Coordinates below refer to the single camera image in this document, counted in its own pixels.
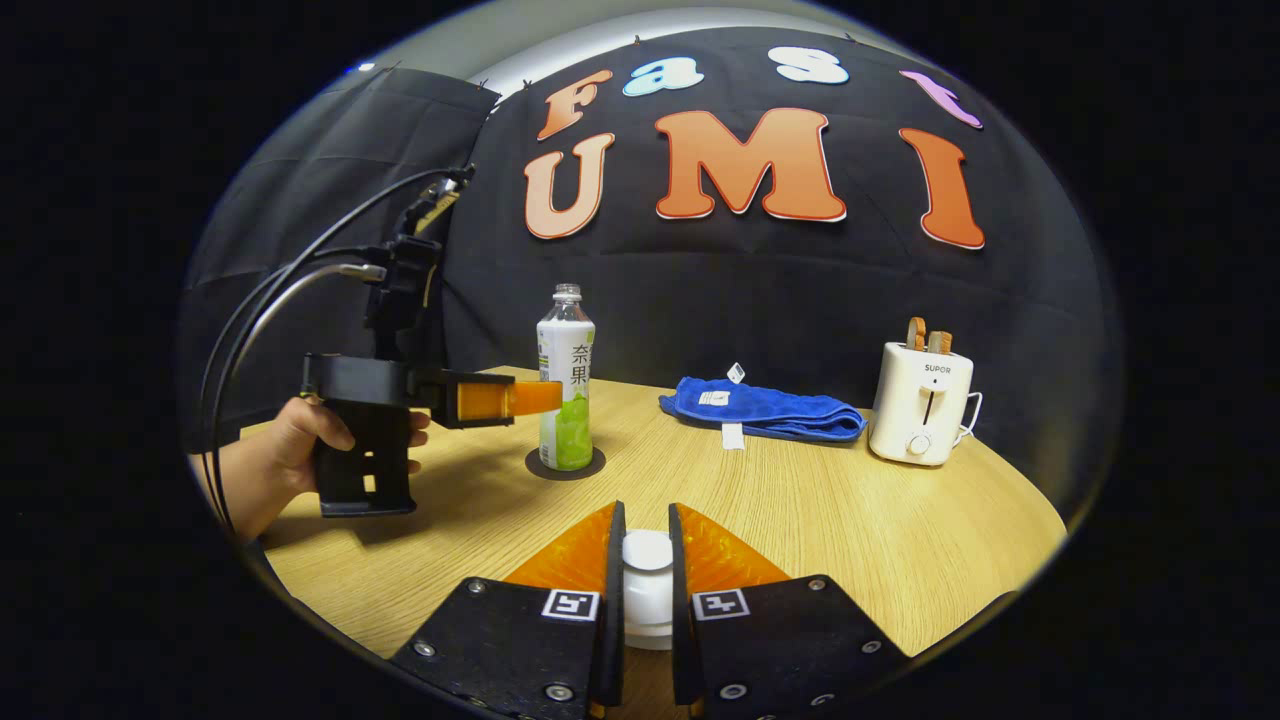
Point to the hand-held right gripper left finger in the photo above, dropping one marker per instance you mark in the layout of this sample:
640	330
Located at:
614	640

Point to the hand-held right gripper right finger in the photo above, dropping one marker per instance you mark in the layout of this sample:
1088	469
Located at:
682	640

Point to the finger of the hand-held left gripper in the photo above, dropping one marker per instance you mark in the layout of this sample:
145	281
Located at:
446	398

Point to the dark round coaster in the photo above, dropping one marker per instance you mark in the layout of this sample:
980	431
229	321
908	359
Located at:
534	464

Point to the clear water bottle green label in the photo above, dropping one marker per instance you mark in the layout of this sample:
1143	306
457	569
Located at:
575	440

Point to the folded blue towel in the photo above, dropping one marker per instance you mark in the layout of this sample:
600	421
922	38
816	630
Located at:
770	410

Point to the black backdrop cloth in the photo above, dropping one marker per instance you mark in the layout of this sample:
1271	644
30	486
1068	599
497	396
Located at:
750	290

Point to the white toaster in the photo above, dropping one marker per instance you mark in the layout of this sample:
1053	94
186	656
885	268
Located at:
915	410

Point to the brown bread slice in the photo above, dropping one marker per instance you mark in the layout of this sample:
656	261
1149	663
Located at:
916	334
940	343

